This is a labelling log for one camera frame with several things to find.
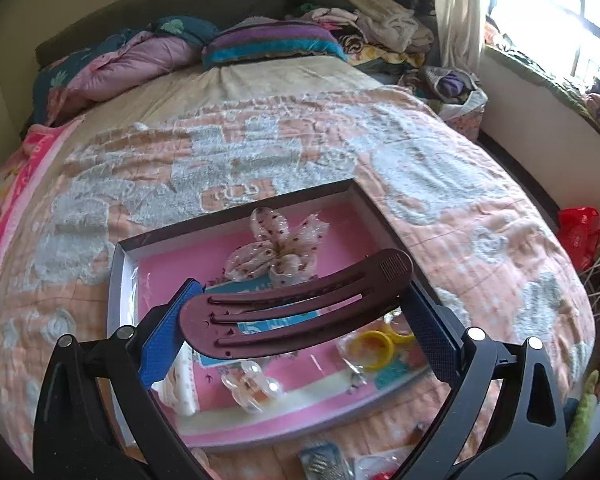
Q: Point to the clear packet of hair pins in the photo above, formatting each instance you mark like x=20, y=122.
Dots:
x=325, y=462

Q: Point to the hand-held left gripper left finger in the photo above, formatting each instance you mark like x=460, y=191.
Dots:
x=165, y=340

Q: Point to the green cushion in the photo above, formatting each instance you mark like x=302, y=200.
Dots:
x=585, y=410

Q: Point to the cream curtain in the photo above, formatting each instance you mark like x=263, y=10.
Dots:
x=462, y=10

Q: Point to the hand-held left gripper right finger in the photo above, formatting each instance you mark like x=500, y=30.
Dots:
x=430, y=330

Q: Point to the yellow rings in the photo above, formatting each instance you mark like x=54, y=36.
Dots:
x=367, y=338

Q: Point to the sheer dotted bow hair clip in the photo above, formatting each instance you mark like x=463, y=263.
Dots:
x=280, y=260

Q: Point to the pink and teal floral comforter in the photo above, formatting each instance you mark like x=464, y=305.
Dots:
x=130, y=60

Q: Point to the red plastic bag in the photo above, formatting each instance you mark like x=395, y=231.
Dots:
x=580, y=235

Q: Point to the pink cartoon blanket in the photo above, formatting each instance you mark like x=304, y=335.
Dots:
x=10, y=210

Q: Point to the grey box with pink lining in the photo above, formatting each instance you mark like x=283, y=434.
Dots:
x=330, y=400

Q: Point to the basket of clothes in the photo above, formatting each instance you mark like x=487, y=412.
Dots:
x=455, y=85

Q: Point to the dark green headboard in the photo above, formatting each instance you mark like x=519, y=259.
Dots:
x=155, y=5

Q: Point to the cream claw hair clip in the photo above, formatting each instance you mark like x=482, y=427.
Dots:
x=182, y=385

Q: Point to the green windowsill cloth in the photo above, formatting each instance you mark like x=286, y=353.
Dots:
x=555, y=85

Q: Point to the peach quilt with cloud pattern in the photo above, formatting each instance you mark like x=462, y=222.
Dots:
x=455, y=210

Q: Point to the window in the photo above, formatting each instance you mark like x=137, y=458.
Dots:
x=540, y=5

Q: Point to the purple and teal striped pillow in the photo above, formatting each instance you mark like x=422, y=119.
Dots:
x=275, y=40

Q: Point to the maroon hair clip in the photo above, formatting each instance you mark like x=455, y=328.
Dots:
x=200, y=332

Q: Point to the pile of clothes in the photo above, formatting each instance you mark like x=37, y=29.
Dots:
x=385, y=20

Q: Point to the clear small claw clip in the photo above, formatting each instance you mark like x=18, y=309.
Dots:
x=252, y=385

